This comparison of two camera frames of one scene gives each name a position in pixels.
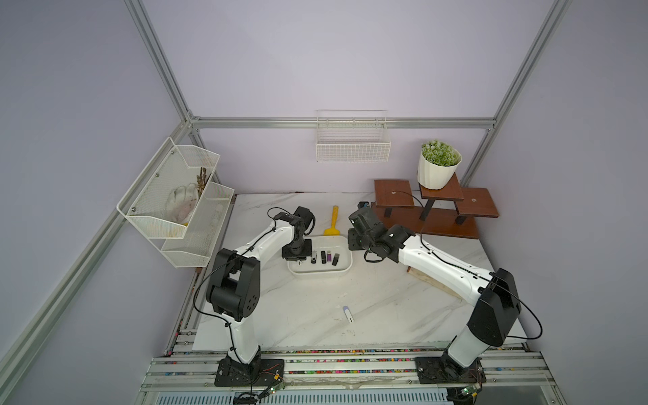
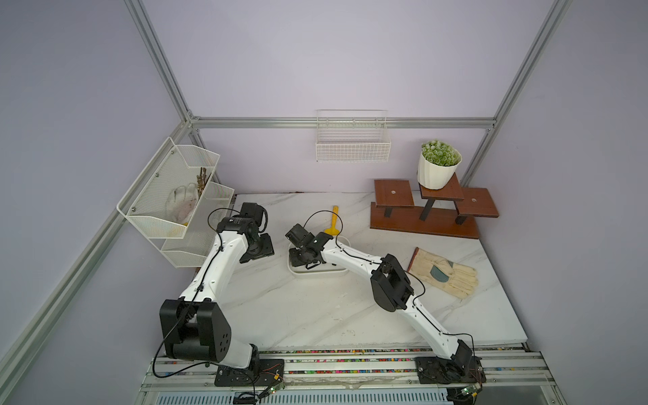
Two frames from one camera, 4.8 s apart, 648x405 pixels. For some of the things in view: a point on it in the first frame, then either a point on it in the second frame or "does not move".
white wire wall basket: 352,136 does not move
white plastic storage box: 332,256 does not move
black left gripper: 307,252 -> 267,249
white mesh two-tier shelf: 175,204 does not move
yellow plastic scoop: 332,231 does not move
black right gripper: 353,237 -> 295,261
